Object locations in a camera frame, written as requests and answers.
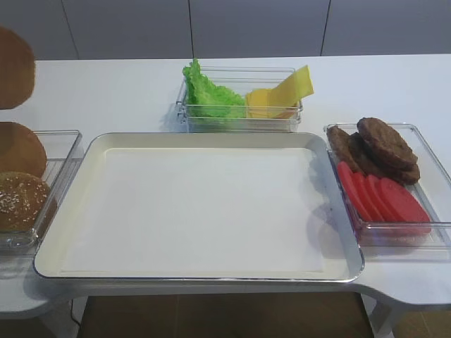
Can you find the bun half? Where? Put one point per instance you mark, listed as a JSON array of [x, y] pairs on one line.
[[17, 69], [21, 150]]

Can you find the clear plastic lettuce cheese container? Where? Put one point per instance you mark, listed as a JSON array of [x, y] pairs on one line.
[[223, 118]]

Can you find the green lettuce leaf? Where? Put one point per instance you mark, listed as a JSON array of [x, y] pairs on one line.
[[209, 100]]

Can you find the flat yellow cheese slice stack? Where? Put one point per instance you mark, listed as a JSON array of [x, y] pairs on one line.
[[260, 102]]

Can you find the upright yellow cheese slice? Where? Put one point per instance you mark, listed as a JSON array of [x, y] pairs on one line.
[[292, 90]]

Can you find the white parchment paper sheet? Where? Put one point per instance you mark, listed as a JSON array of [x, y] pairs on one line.
[[184, 212]]

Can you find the silver metal baking tray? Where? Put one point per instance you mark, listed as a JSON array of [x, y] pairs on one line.
[[342, 258]]

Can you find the left brown beef patty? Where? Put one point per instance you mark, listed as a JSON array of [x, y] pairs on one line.
[[338, 140]]

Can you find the brown beef patty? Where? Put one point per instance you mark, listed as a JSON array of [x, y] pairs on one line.
[[386, 144], [361, 155], [338, 140]]

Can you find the rear red tomato slice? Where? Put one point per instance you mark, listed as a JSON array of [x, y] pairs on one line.
[[346, 177]]

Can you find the red tomato slice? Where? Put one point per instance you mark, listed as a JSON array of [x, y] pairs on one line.
[[404, 207], [373, 214], [370, 184], [346, 177]]

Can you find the middle brown beef patty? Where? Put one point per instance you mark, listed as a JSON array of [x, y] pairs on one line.
[[361, 155]]

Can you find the clear plastic bun container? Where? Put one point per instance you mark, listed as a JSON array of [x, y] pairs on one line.
[[64, 155]]

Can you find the top brown beef patty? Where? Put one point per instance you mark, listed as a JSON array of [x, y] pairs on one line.
[[386, 144]]

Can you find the clear plastic patty tomato container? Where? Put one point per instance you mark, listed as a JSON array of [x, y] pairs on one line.
[[432, 191]]

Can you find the front red tomato slice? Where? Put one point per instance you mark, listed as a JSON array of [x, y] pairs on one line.
[[404, 207]]

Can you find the sesame top bun front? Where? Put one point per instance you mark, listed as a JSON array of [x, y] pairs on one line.
[[22, 198]]

